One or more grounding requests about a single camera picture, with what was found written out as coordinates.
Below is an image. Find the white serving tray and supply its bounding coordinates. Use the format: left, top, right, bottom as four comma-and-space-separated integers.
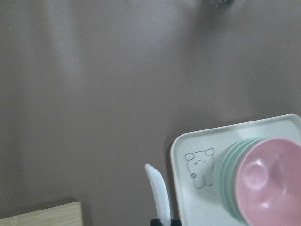
170, 114, 301, 226

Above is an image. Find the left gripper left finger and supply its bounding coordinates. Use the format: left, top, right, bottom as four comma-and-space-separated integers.
150, 218, 162, 226

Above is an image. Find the white ceramic spoon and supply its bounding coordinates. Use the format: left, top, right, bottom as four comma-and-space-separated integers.
144, 164, 171, 226

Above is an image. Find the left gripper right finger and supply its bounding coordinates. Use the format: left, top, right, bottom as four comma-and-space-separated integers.
170, 219, 182, 226

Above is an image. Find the bamboo cutting board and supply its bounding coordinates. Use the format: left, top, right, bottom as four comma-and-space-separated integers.
0, 202, 83, 226

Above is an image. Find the green bowl stack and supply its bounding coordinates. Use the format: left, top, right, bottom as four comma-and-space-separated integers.
213, 137, 264, 224

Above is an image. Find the pink bowl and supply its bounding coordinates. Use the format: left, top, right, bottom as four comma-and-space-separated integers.
233, 138, 301, 226

